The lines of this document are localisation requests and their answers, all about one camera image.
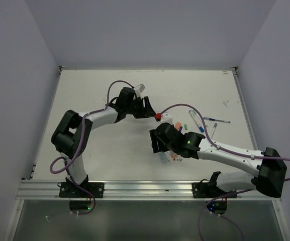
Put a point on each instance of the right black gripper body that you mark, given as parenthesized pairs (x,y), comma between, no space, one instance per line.
(161,146)

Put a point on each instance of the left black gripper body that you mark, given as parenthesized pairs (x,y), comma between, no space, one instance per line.
(136,109)

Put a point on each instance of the orange marker cap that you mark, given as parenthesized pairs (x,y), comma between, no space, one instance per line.
(177,126)

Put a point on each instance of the light blue highlighter marker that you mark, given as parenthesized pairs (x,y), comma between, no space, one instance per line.
(163,158)

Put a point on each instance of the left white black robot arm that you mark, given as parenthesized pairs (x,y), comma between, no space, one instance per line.
(71,135)

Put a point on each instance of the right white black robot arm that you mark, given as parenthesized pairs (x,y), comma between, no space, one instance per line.
(262,171)

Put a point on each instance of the blue ballpoint pen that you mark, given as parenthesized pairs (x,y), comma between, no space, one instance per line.
(216,120)

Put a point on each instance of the grey capped white pen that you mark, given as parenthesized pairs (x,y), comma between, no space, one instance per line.
(213,130)

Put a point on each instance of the blue capped white marker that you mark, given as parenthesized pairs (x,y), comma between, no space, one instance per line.
(196,121)

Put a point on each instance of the green capped white marker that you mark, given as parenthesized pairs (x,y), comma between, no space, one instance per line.
(198,117)

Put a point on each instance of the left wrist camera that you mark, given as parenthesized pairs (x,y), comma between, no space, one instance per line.
(139,89)

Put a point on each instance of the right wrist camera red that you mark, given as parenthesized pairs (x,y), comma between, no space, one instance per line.
(163,118)

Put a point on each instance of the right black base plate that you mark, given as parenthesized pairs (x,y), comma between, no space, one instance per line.
(209,189)

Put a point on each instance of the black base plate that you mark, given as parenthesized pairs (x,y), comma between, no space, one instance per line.
(209,189)
(69,190)

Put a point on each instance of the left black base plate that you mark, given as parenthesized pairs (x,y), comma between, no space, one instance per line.
(69,190)

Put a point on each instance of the aluminium rail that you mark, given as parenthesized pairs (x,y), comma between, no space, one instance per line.
(114,190)

